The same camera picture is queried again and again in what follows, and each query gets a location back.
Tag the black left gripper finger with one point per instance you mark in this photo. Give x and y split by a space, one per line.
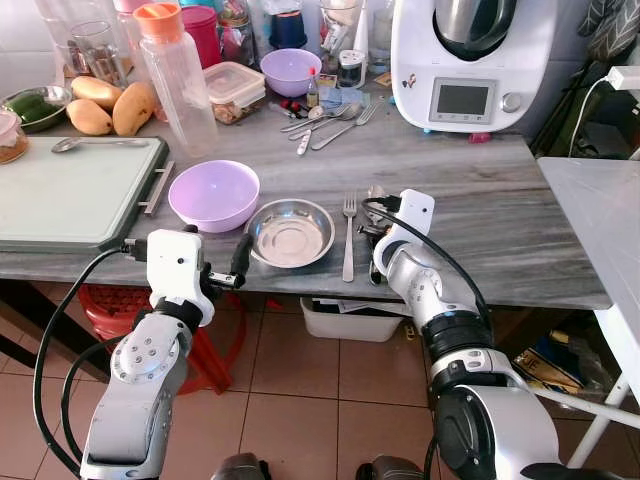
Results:
242 256
193 231

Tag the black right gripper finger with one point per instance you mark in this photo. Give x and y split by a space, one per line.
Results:
385 254
372 262

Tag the steel spoon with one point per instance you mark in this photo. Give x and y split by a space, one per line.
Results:
376 193
318 112
65 144
350 108

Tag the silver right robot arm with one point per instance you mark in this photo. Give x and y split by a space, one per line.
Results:
430 290

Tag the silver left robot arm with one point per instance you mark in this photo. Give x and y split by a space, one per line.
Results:
135 390

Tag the steel fork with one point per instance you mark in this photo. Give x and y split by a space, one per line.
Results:
368 110
349 225

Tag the large purple plastic bowl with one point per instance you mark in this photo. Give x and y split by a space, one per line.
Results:
213 195

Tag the round steel plate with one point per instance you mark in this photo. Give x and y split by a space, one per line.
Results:
292 235

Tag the white plastic bin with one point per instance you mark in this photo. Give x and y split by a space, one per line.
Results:
340 322

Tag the red plastic stool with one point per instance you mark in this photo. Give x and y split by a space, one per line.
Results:
110 305

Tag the white green-rimmed cutting board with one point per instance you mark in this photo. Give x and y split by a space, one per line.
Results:
70 195

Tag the clear bottle orange cap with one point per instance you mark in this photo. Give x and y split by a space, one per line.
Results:
185 100

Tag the yellow mango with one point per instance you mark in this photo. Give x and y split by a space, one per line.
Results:
133 110
95 92
88 117

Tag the small bottle red cap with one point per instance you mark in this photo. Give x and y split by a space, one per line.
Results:
312 92

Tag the square clear plastic container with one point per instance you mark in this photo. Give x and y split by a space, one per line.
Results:
235 85

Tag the white kitchen cooking machine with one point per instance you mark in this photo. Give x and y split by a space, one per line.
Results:
420 60

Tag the small purple plastic bowl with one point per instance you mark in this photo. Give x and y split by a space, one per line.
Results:
291 73

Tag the small steel bowl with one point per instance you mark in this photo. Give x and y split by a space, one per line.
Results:
62 100

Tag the white folding table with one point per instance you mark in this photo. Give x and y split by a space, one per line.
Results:
600 220

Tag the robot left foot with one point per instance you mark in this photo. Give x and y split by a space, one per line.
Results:
240 468

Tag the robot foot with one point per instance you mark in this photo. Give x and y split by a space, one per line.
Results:
240 468
390 470

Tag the dark wooden chair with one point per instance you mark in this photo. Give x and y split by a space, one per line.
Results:
15 305

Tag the magenta plastic tumbler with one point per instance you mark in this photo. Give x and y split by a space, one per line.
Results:
202 35

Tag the glass storage jar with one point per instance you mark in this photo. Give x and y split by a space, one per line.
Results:
236 35

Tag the clear drinking glass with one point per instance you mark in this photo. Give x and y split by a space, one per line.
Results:
95 55

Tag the green vegetable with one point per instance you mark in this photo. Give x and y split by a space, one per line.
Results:
32 108

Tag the round container pink lid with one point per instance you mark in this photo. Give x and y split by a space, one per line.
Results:
10 140

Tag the yellow patterned bag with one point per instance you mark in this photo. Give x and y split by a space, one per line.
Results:
555 370

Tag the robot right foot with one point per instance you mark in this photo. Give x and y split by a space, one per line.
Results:
390 470

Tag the dark blue container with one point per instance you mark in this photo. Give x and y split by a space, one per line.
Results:
288 30

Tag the white power adapter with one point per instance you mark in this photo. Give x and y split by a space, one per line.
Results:
622 78

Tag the dark leaf-patterned cloth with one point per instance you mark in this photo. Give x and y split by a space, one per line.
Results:
610 30

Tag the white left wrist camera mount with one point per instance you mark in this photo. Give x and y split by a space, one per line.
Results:
180 265

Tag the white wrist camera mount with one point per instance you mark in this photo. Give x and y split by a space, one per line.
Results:
180 265
415 215

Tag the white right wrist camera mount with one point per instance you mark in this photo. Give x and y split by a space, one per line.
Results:
415 215

